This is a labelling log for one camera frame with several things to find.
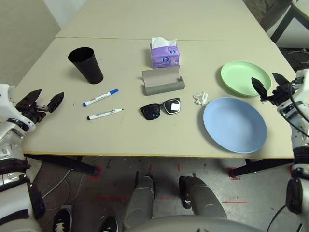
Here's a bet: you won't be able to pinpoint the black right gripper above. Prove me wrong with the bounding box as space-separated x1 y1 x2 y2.
251 72 297 107

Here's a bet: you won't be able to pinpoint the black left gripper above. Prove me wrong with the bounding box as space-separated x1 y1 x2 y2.
14 89 65 124

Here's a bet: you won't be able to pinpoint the blue-capped white marker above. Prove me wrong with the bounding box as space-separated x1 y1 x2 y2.
82 88 119 107

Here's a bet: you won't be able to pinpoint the blue plate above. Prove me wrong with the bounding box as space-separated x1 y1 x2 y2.
202 97 267 154

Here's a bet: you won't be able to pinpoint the black-capped white marker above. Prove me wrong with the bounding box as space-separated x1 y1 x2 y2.
87 108 125 121

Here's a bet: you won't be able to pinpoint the white tissue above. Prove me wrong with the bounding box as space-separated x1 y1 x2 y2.
192 91 209 106

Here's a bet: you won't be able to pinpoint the grey glasses case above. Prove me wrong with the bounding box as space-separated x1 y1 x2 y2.
141 64 185 96

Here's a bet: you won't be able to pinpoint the black sunglasses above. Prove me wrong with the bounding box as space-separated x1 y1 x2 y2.
140 98 181 121

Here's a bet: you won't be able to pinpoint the green plate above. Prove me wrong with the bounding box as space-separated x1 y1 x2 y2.
220 60 272 98

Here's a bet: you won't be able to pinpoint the black plastic cup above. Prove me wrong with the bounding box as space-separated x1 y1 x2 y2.
68 47 104 85

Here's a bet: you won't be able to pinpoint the black-framed yellow-edged table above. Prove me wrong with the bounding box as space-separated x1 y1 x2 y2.
270 0 309 44

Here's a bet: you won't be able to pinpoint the black metal table leg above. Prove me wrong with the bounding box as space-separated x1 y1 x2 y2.
24 154 99 176
230 158 294 178

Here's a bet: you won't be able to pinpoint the purple tissue pack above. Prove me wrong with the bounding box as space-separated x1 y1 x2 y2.
149 37 181 69

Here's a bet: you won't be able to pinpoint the black white sneaker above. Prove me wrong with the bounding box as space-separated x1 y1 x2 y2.
100 216 119 232
52 207 74 232

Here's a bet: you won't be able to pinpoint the grey robot right leg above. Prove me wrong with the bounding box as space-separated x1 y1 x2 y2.
178 175 227 219

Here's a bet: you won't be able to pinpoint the grey robot leg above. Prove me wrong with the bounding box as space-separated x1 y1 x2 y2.
178 175 227 219
123 175 156 229

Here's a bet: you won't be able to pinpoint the grey robot left leg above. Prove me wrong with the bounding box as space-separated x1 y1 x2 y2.
123 175 156 229

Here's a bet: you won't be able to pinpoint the grey robot torso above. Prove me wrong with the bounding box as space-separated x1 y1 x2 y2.
125 215 266 232

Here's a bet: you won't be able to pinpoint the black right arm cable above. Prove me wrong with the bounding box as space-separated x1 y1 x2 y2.
288 78 309 140

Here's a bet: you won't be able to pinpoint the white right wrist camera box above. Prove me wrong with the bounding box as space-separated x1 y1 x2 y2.
295 69 309 97

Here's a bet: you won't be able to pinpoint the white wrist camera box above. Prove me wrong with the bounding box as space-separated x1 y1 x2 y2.
295 69 309 97
0 83 16 108

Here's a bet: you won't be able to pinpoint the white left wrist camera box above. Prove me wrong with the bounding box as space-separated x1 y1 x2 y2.
0 83 16 108

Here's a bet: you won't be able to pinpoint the white floor cable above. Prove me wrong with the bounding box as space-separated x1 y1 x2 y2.
41 169 83 213

